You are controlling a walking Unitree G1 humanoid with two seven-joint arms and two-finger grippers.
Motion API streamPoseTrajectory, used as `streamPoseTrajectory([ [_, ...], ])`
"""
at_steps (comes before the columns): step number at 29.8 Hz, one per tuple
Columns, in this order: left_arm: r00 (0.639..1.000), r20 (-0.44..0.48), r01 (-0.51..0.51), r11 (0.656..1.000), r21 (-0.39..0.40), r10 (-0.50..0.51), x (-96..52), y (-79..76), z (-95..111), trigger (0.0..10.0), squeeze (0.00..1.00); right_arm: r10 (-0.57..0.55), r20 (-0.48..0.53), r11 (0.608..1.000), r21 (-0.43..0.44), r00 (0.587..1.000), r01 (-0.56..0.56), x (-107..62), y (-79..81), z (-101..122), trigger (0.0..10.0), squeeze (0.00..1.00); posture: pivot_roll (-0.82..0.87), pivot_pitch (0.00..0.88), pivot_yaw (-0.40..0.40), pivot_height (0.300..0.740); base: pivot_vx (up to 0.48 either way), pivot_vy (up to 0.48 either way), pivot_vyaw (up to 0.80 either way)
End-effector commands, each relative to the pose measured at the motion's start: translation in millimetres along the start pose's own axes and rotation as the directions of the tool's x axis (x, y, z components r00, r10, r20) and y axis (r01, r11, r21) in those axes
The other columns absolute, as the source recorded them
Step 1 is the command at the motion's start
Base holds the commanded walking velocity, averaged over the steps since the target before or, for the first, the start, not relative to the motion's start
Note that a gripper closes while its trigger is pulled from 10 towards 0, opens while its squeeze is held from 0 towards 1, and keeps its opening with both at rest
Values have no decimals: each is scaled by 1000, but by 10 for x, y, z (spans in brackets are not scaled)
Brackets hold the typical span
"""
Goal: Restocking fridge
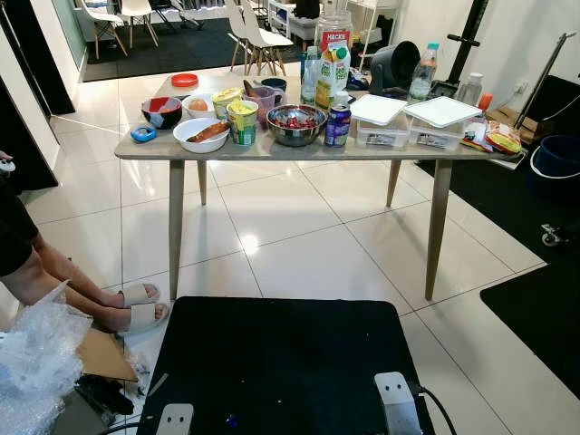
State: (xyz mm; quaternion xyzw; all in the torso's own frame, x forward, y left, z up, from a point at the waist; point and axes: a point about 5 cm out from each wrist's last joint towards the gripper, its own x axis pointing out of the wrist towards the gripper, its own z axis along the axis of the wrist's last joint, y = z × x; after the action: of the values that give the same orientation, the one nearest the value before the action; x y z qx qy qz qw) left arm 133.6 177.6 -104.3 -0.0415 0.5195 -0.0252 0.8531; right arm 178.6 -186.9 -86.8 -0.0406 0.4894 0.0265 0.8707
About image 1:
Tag black and red bowl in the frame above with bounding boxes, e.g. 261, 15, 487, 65
141, 96, 183, 130

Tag white chair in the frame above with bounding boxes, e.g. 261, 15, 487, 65
245, 0, 293, 75
80, 0, 128, 57
225, 0, 273, 73
121, 0, 160, 46

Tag blue bucket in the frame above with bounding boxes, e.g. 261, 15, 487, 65
530, 134, 580, 196

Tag wide white bowl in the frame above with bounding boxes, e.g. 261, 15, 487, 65
173, 118, 229, 153

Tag yellow-lidded noodle cup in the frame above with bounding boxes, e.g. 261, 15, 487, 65
211, 87, 244, 119
226, 100, 260, 146

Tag red fruit pieces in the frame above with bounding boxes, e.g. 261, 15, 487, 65
274, 111, 320, 131

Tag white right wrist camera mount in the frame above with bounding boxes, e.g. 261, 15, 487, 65
374, 372, 424, 435

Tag blue-capped water bottle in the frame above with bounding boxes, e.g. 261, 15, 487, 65
409, 43, 440, 102

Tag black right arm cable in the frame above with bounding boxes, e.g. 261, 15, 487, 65
412, 382, 459, 435

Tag clear bubble wrap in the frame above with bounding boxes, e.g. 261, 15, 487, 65
0, 281, 94, 435

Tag brown cardboard sheet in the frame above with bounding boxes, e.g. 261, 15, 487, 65
77, 328, 139, 383

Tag small white bowl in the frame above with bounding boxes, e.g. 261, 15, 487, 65
182, 93, 217, 120

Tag colourful snack packet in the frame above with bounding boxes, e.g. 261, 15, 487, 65
462, 118, 525, 157

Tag brown sweet potato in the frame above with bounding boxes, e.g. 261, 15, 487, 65
188, 121, 227, 143

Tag pink plastic jug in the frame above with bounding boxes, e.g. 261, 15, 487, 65
243, 84, 286, 123

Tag clear Hacks candy jar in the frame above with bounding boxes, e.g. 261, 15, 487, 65
314, 11, 353, 55

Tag clear water bottle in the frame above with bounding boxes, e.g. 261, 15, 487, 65
301, 47, 321, 105

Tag black tripod stand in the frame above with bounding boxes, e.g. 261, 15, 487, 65
449, 0, 490, 87

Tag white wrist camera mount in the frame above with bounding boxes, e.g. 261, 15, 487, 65
374, 372, 424, 435
156, 403, 195, 435

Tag light wooden table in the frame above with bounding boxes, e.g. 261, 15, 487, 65
114, 68, 527, 302

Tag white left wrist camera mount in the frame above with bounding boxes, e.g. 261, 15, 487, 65
156, 403, 195, 435

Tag clear box white lid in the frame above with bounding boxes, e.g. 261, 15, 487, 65
349, 93, 409, 150
402, 95, 484, 150

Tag person in black shorts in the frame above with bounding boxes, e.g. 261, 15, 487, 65
0, 150, 170, 334

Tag steel bowl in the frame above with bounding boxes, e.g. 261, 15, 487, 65
266, 104, 328, 148

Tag black round fan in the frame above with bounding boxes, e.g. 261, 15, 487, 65
369, 40, 421, 96

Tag black floor mat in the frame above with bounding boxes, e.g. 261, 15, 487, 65
480, 263, 580, 395

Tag green yellow juice carton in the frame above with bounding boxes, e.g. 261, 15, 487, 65
314, 45, 351, 110

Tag white-capped clear bottle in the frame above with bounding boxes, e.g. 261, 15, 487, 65
456, 72, 485, 108

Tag white slide sandal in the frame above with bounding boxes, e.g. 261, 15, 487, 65
121, 284, 161, 307
122, 303, 170, 333

